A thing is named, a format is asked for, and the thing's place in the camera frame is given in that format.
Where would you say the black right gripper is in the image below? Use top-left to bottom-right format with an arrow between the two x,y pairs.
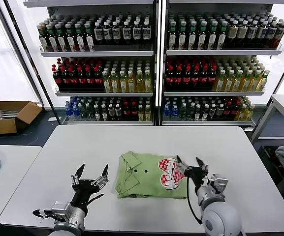
176,155 -> 210,190

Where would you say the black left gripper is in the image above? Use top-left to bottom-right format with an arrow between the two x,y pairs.
70,163 -> 110,210

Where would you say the green polo shirt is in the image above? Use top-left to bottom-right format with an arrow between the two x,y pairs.
114,150 -> 189,200

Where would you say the white shelf board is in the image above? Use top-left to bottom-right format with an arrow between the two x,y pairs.
39,45 -> 155,58
61,115 -> 154,126
55,86 -> 154,97
161,115 -> 255,126
168,0 -> 284,5
163,86 -> 266,96
165,44 -> 283,56
23,0 -> 155,8

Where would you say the cola bottle red cap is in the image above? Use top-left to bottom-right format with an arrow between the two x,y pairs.
124,99 -> 131,121
69,67 -> 78,90
130,99 -> 138,121
231,100 -> 239,120
200,64 -> 209,89
191,64 -> 200,89
61,66 -> 70,90
94,67 -> 103,90
174,64 -> 184,89
165,64 -> 175,89
52,64 -> 63,89
223,100 -> 232,120
208,64 -> 218,89
86,66 -> 95,90
77,67 -> 87,90
183,64 -> 192,89

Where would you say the white shelving unit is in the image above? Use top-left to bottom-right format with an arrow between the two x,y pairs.
160,0 -> 284,127
23,0 -> 161,126

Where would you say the metal rods bundle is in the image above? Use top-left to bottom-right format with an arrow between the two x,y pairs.
0,109 -> 19,120

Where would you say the dark bottle green cap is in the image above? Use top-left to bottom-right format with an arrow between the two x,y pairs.
168,21 -> 177,50
38,23 -> 49,52
188,21 -> 197,50
84,23 -> 95,52
74,23 -> 86,52
207,21 -> 218,50
65,23 -> 76,52
217,21 -> 227,50
46,24 -> 58,52
178,21 -> 187,50
197,21 -> 208,50
55,23 -> 67,52

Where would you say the dark bottle cream label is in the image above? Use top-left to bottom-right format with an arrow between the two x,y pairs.
236,20 -> 249,49
226,20 -> 239,49

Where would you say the dark bottle white label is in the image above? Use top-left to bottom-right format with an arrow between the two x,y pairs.
246,20 -> 258,49
132,21 -> 142,45
255,20 -> 268,49
102,21 -> 113,45
94,21 -> 104,45
122,21 -> 132,45
264,20 -> 278,49
142,20 -> 152,45
112,21 -> 122,45

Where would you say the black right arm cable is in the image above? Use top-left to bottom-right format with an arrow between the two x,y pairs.
186,177 -> 203,225

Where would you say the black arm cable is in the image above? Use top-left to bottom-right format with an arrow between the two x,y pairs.
186,177 -> 203,225
32,208 -> 56,221

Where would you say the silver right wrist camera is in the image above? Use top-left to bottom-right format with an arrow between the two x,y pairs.
210,174 -> 228,195

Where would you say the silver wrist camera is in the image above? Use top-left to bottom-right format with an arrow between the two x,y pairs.
51,201 -> 72,221
210,174 -> 228,195

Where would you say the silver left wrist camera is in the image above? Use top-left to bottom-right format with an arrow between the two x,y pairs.
51,201 -> 72,221

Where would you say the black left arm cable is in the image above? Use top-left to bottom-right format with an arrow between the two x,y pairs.
32,208 -> 56,221

